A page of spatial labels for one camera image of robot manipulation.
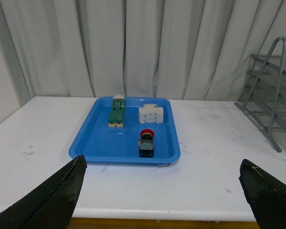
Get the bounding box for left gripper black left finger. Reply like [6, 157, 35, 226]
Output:
[0, 155, 87, 229]

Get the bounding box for red emergency stop button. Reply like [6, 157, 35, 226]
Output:
[138, 129, 154, 158]

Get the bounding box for white curtain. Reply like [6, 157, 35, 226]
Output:
[0, 0, 286, 104]

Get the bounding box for blue plastic tray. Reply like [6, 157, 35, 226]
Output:
[69, 97, 181, 165]

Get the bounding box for silver mesh tray rack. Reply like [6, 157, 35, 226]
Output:
[235, 36, 286, 153]

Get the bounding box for green knife switch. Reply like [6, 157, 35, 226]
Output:
[108, 95, 125, 127]

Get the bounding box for white circuit breaker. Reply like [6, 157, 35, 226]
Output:
[139, 104, 164, 124]

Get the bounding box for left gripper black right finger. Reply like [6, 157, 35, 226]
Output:
[239, 159, 286, 229]

